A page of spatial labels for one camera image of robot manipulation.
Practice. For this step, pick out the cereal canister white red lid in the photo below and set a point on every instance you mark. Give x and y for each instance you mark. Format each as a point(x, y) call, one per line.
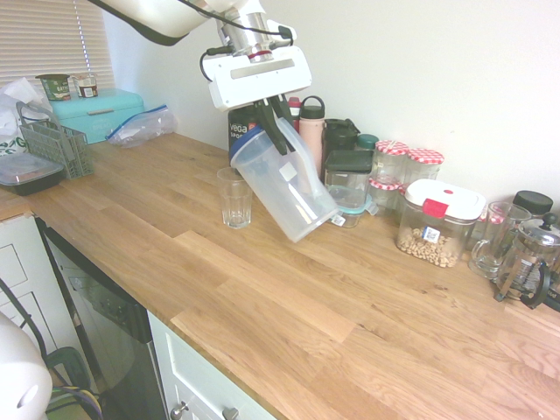
point(437, 227)

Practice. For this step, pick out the black plastic food tray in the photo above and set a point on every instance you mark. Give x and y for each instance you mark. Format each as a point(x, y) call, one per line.
point(28, 175)

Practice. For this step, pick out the red water bottle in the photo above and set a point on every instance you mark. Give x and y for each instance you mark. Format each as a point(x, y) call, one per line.
point(294, 104)

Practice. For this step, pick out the clear zip bag blue seal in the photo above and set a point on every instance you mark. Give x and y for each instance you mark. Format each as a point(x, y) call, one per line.
point(140, 127)

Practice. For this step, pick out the square container black lid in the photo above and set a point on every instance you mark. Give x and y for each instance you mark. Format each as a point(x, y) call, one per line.
point(347, 168)

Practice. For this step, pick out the glass food container teal clips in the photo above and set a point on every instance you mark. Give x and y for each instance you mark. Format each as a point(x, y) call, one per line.
point(352, 212)

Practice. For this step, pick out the clear blinds wand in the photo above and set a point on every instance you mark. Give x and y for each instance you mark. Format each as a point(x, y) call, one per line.
point(83, 39)

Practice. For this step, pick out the white plastic shopping bag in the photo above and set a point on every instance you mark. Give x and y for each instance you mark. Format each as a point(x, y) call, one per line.
point(13, 114)

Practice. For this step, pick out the glass jar red gingham lid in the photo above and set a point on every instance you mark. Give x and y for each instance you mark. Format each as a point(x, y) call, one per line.
point(390, 153)
point(386, 194)
point(401, 199)
point(424, 162)

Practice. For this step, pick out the clear pitcher with blue lid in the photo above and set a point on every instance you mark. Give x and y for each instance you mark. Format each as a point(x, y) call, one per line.
point(280, 197)

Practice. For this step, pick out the clear jar dark green lid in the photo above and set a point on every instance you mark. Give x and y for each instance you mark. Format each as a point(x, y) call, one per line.
point(366, 142)

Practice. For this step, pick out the black Vega protein tub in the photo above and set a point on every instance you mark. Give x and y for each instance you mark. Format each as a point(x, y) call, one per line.
point(238, 129)

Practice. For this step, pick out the jar with black lid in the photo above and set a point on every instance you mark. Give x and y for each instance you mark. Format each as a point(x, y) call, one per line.
point(533, 202)

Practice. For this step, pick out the pale cabinet with drawer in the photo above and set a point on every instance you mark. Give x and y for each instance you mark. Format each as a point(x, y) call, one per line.
point(192, 372)

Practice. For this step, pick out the green yoghurt cup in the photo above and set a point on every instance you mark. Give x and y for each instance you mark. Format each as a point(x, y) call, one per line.
point(54, 86)

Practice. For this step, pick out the white window blinds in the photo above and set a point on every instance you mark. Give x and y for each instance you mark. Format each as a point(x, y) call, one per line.
point(39, 39)

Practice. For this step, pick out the clear faceted drinking glass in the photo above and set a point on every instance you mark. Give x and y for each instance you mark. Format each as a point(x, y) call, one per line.
point(236, 201)

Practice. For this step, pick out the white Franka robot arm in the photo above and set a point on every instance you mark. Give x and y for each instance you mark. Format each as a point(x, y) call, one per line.
point(166, 17)

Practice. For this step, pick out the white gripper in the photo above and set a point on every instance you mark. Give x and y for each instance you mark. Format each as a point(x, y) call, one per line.
point(258, 83)

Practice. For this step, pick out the white side cabinet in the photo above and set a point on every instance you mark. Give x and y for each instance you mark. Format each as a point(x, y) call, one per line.
point(26, 280)

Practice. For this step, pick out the black dishwasher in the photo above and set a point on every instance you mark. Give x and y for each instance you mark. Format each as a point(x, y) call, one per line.
point(105, 332)

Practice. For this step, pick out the clear glass mug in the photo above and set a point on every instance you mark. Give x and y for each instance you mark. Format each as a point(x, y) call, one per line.
point(492, 245)

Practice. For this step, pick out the teal metal bread box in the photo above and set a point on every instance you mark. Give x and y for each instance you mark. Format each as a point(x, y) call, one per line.
point(100, 114)

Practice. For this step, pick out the grey plastic cutlery basket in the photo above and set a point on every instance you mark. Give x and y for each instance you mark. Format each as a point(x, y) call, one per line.
point(65, 149)

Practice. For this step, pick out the brown and white yoghurt cup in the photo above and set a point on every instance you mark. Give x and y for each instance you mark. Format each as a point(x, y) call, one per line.
point(85, 85)

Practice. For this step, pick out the pink water bottle black cap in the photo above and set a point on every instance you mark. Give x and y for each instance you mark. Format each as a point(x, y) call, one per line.
point(311, 135)

